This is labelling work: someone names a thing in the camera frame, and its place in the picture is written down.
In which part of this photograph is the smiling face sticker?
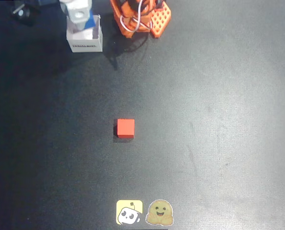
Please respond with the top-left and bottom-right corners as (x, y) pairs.
(145, 199), (174, 226)

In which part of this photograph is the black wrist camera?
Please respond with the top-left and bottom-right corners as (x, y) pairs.
(11, 1), (39, 26)

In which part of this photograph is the white cardboard box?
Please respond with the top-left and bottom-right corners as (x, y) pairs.
(66, 14), (104, 53)

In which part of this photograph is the white cable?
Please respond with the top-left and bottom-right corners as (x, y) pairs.
(119, 0), (154, 33)

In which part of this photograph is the red cube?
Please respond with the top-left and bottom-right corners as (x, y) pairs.
(113, 118), (135, 139)

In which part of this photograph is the yellow robot sticker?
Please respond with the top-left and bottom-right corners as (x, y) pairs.
(116, 199), (143, 225)

